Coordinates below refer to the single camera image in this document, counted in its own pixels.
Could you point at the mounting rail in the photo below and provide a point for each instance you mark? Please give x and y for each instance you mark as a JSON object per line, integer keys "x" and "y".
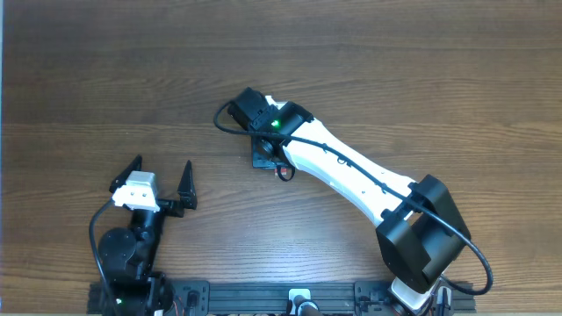
{"x": 254, "y": 298}

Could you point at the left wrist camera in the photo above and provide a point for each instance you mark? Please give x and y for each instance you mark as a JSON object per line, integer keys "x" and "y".
{"x": 136, "y": 191}

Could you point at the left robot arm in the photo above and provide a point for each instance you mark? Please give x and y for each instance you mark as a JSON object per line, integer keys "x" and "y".
{"x": 116, "y": 252}

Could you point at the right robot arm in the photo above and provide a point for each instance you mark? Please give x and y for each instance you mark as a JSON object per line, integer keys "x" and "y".
{"x": 347, "y": 175}

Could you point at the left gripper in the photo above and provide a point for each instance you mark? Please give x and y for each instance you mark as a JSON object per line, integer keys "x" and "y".
{"x": 171, "y": 207}

